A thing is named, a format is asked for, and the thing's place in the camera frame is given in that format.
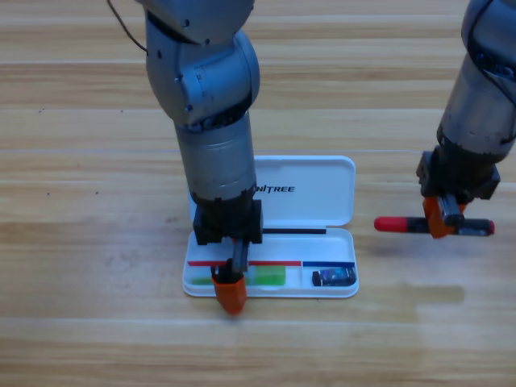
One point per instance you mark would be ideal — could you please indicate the red black marker pen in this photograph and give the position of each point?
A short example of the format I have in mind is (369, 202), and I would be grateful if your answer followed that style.
(395, 224)

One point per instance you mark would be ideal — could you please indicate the green white highlighter pen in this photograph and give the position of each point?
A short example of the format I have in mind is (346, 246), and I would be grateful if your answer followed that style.
(268, 276)

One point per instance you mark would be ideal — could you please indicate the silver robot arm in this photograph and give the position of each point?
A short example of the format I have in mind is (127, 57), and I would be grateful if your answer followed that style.
(209, 101)
(479, 101)

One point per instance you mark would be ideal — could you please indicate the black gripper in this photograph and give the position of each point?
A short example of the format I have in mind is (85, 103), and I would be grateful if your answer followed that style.
(225, 221)
(459, 177)

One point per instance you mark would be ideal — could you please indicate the white Unitree pencil case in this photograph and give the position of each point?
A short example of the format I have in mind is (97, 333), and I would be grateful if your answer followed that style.
(314, 201)

